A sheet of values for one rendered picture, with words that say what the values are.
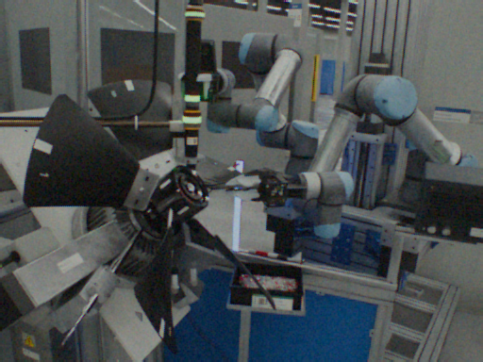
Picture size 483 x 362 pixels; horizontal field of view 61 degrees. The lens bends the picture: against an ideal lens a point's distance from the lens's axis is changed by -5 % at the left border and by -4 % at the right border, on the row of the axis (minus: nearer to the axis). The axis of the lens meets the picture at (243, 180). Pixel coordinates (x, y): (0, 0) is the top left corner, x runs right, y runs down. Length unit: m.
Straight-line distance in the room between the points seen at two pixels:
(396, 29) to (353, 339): 1.18
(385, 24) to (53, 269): 1.51
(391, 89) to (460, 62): 1.53
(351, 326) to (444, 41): 1.78
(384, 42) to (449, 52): 0.94
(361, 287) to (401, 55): 0.92
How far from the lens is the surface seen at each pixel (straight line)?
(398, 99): 1.26
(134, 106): 1.13
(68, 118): 0.87
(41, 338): 1.24
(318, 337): 1.60
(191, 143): 1.06
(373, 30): 1.88
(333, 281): 1.45
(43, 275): 0.85
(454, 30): 2.75
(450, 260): 2.99
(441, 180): 1.26
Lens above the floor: 1.51
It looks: 16 degrees down
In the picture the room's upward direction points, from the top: 3 degrees clockwise
